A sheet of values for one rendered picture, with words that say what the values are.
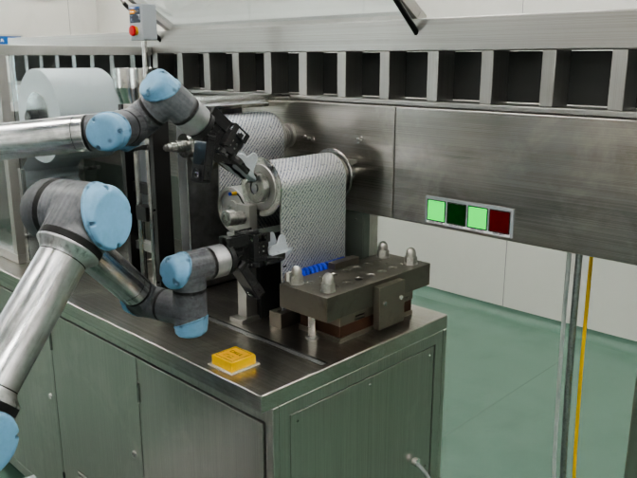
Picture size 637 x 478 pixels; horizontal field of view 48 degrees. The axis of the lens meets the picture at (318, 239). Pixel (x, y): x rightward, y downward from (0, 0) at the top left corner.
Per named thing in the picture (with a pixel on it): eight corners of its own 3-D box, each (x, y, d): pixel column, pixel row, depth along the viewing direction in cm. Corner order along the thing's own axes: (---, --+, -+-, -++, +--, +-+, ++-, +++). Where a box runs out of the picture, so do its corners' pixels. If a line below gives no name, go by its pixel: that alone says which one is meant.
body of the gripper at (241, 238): (273, 231, 168) (233, 240, 159) (273, 266, 170) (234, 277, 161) (252, 226, 173) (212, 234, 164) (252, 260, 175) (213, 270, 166)
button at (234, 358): (211, 364, 157) (210, 354, 157) (236, 355, 162) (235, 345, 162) (231, 374, 153) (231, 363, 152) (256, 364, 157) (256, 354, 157)
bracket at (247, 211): (227, 321, 183) (224, 205, 176) (246, 315, 188) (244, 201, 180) (240, 326, 180) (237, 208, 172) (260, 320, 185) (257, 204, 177)
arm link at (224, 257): (219, 282, 158) (197, 274, 164) (235, 278, 162) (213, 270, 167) (218, 249, 157) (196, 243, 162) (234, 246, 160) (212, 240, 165)
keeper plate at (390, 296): (373, 328, 175) (373, 286, 173) (397, 318, 182) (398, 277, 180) (380, 331, 174) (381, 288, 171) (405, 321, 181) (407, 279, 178)
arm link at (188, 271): (157, 289, 156) (155, 252, 154) (198, 279, 164) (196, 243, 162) (178, 297, 151) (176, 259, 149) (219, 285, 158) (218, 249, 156)
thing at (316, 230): (281, 280, 178) (280, 207, 173) (343, 261, 194) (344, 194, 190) (282, 280, 178) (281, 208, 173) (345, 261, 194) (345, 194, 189)
